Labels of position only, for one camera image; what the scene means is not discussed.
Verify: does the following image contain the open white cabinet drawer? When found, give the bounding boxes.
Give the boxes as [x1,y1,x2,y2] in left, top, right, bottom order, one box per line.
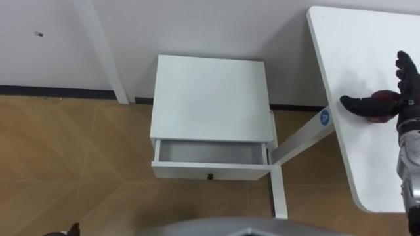
[151,138,272,182]

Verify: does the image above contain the white bedside cabinet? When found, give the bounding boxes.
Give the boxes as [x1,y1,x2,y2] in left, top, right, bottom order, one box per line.
[149,54,275,181]

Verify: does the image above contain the white desk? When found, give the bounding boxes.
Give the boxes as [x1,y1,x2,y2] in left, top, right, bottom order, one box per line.
[268,5,420,220]

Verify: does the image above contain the robot body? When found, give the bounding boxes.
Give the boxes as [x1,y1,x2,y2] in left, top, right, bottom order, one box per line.
[137,216,354,236]

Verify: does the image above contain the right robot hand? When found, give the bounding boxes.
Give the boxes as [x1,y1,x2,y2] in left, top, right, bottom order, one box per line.
[339,50,420,133]

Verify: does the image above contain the white wall post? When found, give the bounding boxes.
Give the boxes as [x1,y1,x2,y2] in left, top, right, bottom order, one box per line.
[72,0,130,105]

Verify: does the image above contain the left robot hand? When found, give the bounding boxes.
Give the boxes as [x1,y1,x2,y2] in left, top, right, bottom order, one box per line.
[42,222,81,236]

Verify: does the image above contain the dark red fruit soft toy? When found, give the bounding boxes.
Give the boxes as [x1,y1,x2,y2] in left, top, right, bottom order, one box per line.
[365,90,402,124]

